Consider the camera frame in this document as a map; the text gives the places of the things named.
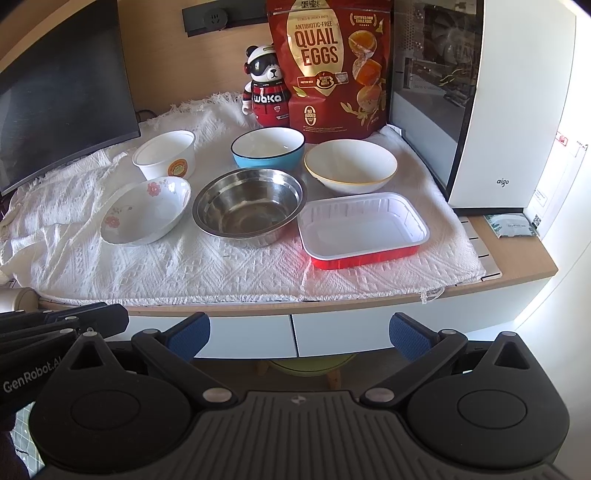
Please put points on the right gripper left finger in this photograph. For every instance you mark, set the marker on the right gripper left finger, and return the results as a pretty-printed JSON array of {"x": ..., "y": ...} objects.
[{"x": 169, "y": 355}]

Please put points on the white glass PC case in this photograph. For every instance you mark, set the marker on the white glass PC case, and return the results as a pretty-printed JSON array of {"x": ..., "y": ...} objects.
[{"x": 478, "y": 92}]

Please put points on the yellow green stool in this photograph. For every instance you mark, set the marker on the yellow green stool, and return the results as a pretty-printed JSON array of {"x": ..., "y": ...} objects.
[{"x": 329, "y": 367}]

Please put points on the panda racer figurine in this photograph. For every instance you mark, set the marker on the panda racer figurine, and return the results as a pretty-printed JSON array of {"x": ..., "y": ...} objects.
[{"x": 266, "y": 96}]

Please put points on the stainless steel bowl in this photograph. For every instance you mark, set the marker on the stainless steel bowl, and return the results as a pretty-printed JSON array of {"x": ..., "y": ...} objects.
[{"x": 251, "y": 207}]

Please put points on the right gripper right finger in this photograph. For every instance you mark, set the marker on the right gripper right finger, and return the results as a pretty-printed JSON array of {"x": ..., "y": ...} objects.
[{"x": 428, "y": 352}]

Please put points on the black computer monitor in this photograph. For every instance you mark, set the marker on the black computer monitor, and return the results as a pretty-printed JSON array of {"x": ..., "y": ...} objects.
[{"x": 66, "y": 97}]

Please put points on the red foil tray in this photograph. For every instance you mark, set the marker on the red foil tray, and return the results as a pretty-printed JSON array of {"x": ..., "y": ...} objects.
[{"x": 352, "y": 231}]

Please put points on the silver cylinder object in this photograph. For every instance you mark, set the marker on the silver cylinder object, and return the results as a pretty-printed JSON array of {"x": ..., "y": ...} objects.
[{"x": 18, "y": 299}]

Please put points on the cream bowl yellow rim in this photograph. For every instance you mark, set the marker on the cream bowl yellow rim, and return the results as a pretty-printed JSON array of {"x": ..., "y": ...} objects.
[{"x": 350, "y": 166}]

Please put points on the black wall power strip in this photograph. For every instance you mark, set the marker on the black wall power strip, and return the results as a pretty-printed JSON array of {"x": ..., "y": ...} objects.
[{"x": 219, "y": 15}]

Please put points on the green white packet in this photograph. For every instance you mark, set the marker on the green white packet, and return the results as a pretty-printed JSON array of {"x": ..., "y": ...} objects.
[{"x": 510, "y": 225}]

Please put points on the blue enamel bowl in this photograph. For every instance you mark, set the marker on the blue enamel bowl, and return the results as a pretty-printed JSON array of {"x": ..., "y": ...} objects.
[{"x": 272, "y": 147}]

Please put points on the red quail eggs bag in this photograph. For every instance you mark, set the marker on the red quail eggs bag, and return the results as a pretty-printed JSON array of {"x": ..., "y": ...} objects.
[{"x": 335, "y": 58}]

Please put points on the white paper bowl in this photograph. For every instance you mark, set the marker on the white paper bowl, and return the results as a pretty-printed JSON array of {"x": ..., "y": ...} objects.
[{"x": 168, "y": 154}]

